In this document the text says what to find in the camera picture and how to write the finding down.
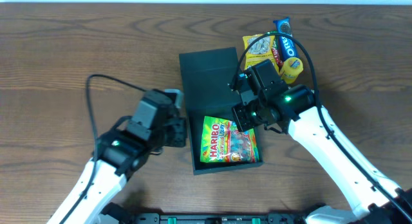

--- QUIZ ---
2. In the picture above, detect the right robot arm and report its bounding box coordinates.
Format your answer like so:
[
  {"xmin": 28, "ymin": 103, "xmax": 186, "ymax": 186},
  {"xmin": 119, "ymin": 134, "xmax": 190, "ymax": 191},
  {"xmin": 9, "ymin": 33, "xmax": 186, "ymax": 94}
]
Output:
[{"xmin": 229, "ymin": 60, "xmax": 411, "ymax": 223}]

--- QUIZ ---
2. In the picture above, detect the black gift box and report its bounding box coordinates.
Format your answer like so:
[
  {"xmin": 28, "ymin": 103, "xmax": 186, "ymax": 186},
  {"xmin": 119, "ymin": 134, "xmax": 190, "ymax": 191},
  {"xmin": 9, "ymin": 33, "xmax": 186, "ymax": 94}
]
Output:
[{"xmin": 179, "ymin": 47, "xmax": 264, "ymax": 175}]

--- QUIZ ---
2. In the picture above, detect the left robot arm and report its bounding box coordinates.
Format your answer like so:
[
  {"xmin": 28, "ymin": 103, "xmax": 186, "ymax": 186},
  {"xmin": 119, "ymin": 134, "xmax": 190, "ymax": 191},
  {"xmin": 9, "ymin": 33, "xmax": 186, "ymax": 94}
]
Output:
[{"xmin": 49, "ymin": 89, "xmax": 187, "ymax": 223}]

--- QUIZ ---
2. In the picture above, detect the green Haribo gummy bag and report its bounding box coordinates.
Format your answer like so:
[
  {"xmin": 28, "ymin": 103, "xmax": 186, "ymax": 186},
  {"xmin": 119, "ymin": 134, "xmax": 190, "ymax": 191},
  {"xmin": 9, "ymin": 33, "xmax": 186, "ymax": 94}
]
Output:
[{"xmin": 200, "ymin": 116, "xmax": 260, "ymax": 163}]

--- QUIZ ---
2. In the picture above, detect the right black cable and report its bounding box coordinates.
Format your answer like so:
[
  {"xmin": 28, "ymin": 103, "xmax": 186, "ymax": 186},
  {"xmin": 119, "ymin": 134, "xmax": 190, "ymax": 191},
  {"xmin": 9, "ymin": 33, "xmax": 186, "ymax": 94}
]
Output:
[{"xmin": 232, "ymin": 31, "xmax": 412, "ymax": 221}]

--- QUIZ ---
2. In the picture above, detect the yellow round candy tub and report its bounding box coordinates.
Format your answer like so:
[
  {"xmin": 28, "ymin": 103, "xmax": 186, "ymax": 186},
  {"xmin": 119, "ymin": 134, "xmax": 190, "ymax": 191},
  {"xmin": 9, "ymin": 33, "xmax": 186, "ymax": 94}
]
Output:
[{"xmin": 279, "ymin": 57, "xmax": 303, "ymax": 84}]

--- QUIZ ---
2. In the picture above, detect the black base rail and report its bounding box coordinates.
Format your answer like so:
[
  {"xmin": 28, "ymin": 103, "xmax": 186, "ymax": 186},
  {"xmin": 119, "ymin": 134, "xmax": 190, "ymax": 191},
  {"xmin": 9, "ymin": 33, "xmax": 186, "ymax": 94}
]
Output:
[{"xmin": 128, "ymin": 212, "xmax": 310, "ymax": 224}]

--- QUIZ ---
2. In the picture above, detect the blue Oreo cookie pack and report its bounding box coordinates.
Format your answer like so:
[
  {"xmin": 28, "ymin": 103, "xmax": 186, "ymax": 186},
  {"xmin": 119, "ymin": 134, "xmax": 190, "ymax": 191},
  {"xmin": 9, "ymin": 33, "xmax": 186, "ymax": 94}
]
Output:
[{"xmin": 273, "ymin": 17, "xmax": 299, "ymax": 61}]

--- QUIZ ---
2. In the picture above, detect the yellow Hacks candy bag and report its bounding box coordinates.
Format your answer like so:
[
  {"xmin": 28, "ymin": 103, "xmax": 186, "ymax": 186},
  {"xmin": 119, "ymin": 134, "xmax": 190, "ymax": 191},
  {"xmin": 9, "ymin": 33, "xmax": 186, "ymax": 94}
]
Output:
[{"xmin": 245, "ymin": 36, "xmax": 279, "ymax": 72}]

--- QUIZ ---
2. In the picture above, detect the left black cable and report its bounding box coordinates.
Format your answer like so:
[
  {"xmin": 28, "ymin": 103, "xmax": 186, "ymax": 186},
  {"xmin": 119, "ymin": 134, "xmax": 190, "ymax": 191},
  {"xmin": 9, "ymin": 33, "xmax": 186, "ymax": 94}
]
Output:
[{"xmin": 57, "ymin": 74, "xmax": 149, "ymax": 224}]

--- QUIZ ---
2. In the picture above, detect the red striped candy pack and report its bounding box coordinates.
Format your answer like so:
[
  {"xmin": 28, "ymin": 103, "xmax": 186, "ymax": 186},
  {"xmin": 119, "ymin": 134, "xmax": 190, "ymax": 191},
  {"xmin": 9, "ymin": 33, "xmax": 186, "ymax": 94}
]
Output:
[{"xmin": 271, "ymin": 36, "xmax": 283, "ymax": 69}]

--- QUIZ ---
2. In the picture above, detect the black cable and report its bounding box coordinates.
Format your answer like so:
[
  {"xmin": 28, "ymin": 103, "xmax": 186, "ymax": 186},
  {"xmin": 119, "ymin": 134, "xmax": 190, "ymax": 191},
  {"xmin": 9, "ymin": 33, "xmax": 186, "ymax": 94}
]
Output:
[
  {"xmin": 232, "ymin": 31, "xmax": 412, "ymax": 221},
  {"xmin": 57, "ymin": 74, "xmax": 149, "ymax": 224}
]

